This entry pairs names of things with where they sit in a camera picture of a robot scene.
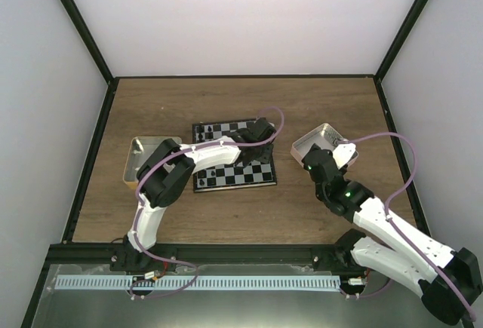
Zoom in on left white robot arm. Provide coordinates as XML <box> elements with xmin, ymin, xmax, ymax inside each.
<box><xmin>127</xmin><ymin>118</ymin><xmax>284</xmax><ymax>271</ymax></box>

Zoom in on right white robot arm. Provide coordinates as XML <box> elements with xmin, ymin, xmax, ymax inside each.
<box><xmin>292</xmin><ymin>143</ymin><xmax>482</xmax><ymax>325</ymax></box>

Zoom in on black and silver chessboard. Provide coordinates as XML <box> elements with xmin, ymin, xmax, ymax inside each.
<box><xmin>192</xmin><ymin>118</ymin><xmax>277</xmax><ymax>193</ymax></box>

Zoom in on pink embossed metal tin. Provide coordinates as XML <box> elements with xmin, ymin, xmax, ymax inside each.
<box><xmin>291</xmin><ymin>123</ymin><xmax>349</xmax><ymax>166</ymax></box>

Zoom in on gold metal tin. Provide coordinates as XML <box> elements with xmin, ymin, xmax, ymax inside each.
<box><xmin>123</xmin><ymin>136</ymin><xmax>182</xmax><ymax>190</ymax></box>

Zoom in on light blue slotted strip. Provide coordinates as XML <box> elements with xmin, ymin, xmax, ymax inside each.
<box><xmin>54</xmin><ymin>274</ymin><xmax>340</xmax><ymax>292</ymax></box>

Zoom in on metal sheet cover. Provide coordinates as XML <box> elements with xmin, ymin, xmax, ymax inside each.
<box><xmin>28</xmin><ymin>263</ymin><xmax>454</xmax><ymax>328</ymax></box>

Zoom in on black enclosure frame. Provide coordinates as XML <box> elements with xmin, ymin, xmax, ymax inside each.
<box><xmin>20</xmin><ymin>0</ymin><xmax>475</xmax><ymax>328</ymax></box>

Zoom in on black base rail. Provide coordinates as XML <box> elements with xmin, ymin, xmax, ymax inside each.
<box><xmin>45</xmin><ymin>243</ymin><xmax>365</xmax><ymax>274</ymax></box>

